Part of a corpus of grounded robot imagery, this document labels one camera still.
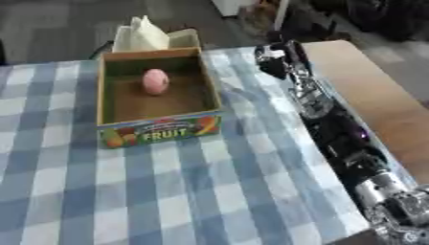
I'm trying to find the cardboard box with fruit print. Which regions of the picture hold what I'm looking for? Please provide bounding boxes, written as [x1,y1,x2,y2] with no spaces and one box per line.
[95,46,227,150]

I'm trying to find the white tissue paper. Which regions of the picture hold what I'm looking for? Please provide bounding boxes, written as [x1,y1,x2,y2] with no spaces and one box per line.
[110,14,171,54]

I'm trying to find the black bag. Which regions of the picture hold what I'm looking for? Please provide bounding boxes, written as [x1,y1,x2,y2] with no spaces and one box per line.
[340,0,429,42]

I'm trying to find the pink toy peach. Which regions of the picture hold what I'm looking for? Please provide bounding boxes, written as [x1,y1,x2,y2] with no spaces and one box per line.
[141,68,171,97]

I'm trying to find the white pole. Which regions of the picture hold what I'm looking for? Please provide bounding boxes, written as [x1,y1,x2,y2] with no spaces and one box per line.
[271,0,292,32]

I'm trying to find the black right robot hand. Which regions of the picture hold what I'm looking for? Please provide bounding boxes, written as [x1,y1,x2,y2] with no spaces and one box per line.
[253,39,312,81]

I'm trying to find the pale tissue box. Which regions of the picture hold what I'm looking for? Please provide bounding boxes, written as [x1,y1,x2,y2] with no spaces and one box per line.
[166,28,203,50]

